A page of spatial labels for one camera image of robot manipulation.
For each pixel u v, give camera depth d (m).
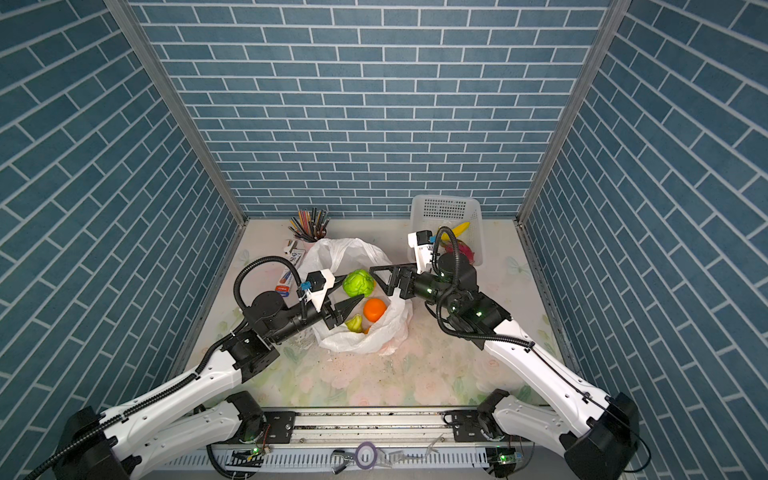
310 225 0.99
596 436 0.37
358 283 0.65
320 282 0.57
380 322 0.80
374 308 0.90
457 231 1.12
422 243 0.61
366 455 0.71
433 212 1.19
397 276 0.58
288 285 0.99
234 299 0.51
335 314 0.62
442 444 0.72
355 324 0.85
